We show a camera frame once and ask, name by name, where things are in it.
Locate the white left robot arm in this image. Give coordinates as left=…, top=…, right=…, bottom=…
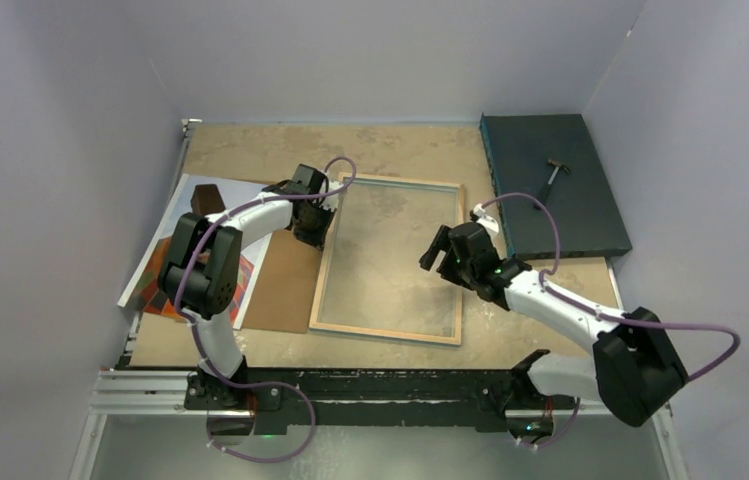
left=158, top=165, right=464, bottom=410

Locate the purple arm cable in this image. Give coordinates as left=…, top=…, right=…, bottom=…
left=473, top=192, right=742, bottom=452
left=173, top=156, right=358, bottom=464

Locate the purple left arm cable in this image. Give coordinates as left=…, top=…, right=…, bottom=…
left=173, top=156, right=358, bottom=464

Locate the claw hammer with grey handle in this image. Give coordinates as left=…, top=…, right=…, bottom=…
left=534, top=159, right=571, bottom=209

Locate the brown backing board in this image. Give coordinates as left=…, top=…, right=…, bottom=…
left=241, top=230, right=322, bottom=334

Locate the dark grey flat box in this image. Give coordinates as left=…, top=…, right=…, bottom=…
left=479, top=114, right=632, bottom=261

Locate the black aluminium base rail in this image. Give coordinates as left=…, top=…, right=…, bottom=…
left=89, top=357, right=673, bottom=439

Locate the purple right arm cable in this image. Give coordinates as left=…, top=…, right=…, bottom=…
left=473, top=192, right=742, bottom=452

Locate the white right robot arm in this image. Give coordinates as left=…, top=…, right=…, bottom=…
left=419, top=221, right=691, bottom=427

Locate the hot air balloon photo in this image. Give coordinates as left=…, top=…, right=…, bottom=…
left=117, top=174, right=271, bottom=330

